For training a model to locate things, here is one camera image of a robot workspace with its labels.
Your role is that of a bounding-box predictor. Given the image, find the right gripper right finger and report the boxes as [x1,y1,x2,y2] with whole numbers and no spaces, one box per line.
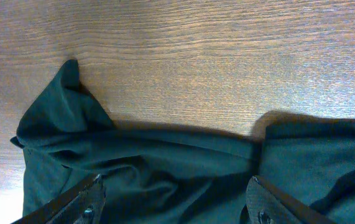
[246,175,334,224]

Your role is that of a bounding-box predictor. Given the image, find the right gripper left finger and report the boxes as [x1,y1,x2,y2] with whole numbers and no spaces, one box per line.
[13,174,106,224]

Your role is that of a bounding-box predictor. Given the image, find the black t-shirt with logo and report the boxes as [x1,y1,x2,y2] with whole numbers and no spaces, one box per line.
[12,60,355,223]

